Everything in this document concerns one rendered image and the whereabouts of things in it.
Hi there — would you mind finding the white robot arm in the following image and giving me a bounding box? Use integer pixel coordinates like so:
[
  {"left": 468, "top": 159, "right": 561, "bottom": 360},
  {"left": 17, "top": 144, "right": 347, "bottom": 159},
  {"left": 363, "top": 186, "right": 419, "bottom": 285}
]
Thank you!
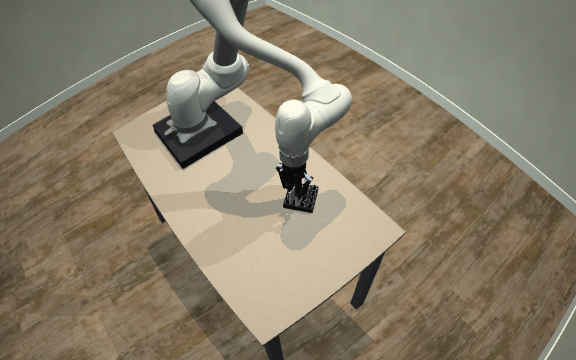
[{"left": 164, "top": 0, "right": 352, "bottom": 167}]

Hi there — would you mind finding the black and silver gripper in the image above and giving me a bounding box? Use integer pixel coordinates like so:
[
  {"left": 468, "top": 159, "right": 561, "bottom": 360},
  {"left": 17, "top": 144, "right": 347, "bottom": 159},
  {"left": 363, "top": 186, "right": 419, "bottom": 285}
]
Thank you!
[{"left": 276, "top": 163, "right": 313, "bottom": 207}]

